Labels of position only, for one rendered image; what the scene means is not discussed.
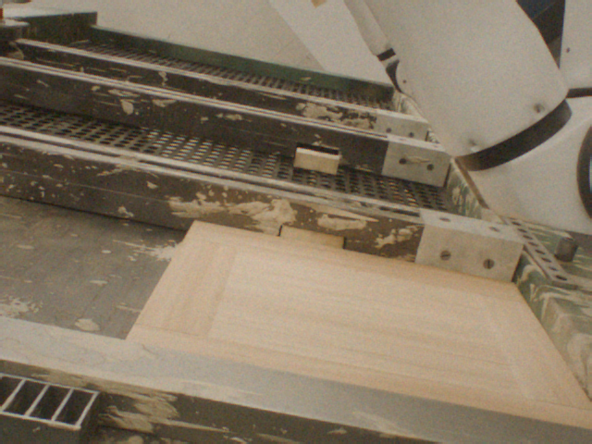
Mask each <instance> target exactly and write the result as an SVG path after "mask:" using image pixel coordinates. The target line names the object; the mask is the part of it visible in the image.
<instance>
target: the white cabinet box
mask: <svg viewBox="0 0 592 444"><path fill-rule="evenodd" d="M268 1H269V2H270V4H271V5H272V6H273V7H274V9H275V10H277V11H278V12H279V14H280V16H281V17H282V18H283V19H284V20H285V21H286V22H287V24H288V25H289V26H290V27H291V29H292V30H293V31H294V32H296V35H297V36H298V37H299V38H300V40H301V41H302V42H303V43H304V45H305V46H306V47H307V48H308V50H309V51H310V52H311V53H312V56H314V57H315V58H316V59H317V61H318V62H319V63H320V64H321V66H322V67H323V68H324V69H325V70H327V71H333V73H338V74H342V75H347V76H353V77H357V78H362V79H367V80H376V81H381V82H386V83H391V84H393V83H392V81H391V80H390V78H389V76H388V74H387V73H385V69H384V67H383V65H382V64H381V62H379V61H378V59H377V57H376V56H373V55H372V52H371V51H370V49H369V47H367V46H366V44H365V42H364V40H363V38H362V36H361V35H360V32H359V29H358V27H357V24H356V22H355V20H354V18H353V16H352V13H350V11H349V10H348V8H347V7H346V6H345V4H344V2H343V1H342V0H268Z"/></svg>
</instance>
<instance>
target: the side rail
mask: <svg viewBox="0 0 592 444"><path fill-rule="evenodd" d="M90 29H91V37H90V39H89V41H93V42H98V43H107V44H112V45H116V46H121V47H127V49H131V50H136V51H141V52H146V53H151V54H156V55H161V56H170V57H175V58H179V59H185V60H190V61H194V62H199V63H205V64H209V65H214V66H219V67H224V68H233V69H237V70H243V72H245V71H248V73H252V74H257V75H263V76H267V77H272V78H277V79H283V80H291V81H297V82H301V83H305V84H310V85H315V86H320V87H325V88H329V89H335V90H339V91H340V92H345V93H354V94H359V95H363V96H369V97H374V98H378V99H383V100H389V101H391V96H392V93H393V89H395V87H394V86H393V84H391V83H386V82H381V81H376V80H367V79H362V78H357V77H353V76H347V75H342V74H338V73H333V71H327V70H323V69H318V68H308V67H304V66H299V65H293V64H289V63H284V62H279V61H274V60H269V59H264V58H260V57H254V56H249V55H240V54H235V52H230V51H226V50H222V49H216V48H212V47H207V46H201V45H197V44H192V43H183V42H178V41H173V40H168V39H163V38H158V37H154V36H149V35H143V34H139V33H134V32H129V31H120V30H115V29H110V27H108V28H106V27H105V26H100V25H95V26H93V27H90ZM305 84H304V85H305ZM304 85H303V86H304Z"/></svg>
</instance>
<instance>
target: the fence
mask: <svg viewBox="0 0 592 444"><path fill-rule="evenodd" d="M0 373H4V374H9V375H13V376H24V377H28V378H34V379H39V380H44V381H49V382H55V383H59V384H64V385H70V386H71V387H75V388H80V389H90V390H95V391H100V400H99V413H98V425H99V426H109V427H114V428H119V429H125V430H129V431H135V432H140V433H145V434H150V435H156V436H160V437H166V438H175V439H176V440H180V441H187V442H191V443H196V444H592V429H588V428H583V427H578V426H573V425H568V424H564V423H558V422H553V421H549V420H543V419H537V418H533V417H528V416H522V415H517V414H512V413H503V412H497V411H492V410H488V409H481V408H476V407H472V406H467V405H461V404H456V403H451V402H446V401H436V400H431V398H427V397H421V396H415V395H411V394H406V393H400V392H395V391H390V390H384V389H380V388H370V387H365V386H360V385H354V384H349V383H344V382H339V381H334V380H328V379H324V378H323V377H319V376H308V375H304V374H299V373H293V372H288V371H283V370H278V369H273V368H267V367H262V366H257V365H252V364H243V363H237V362H232V361H227V359H221V358H216V357H212V356H207V355H201V354H196V353H191V352H186V351H176V350H171V349H166V348H160V347H155V346H151V345H145V343H140V342H135V341H130V340H124V339H115V338H110V337H105V336H99V335H94V334H90V333H84V332H79V331H74V330H69V329H64V328H63V327H54V326H49V325H44V324H39V323H33V322H29V321H23V320H18V319H13V318H8V317H3V316H0Z"/></svg>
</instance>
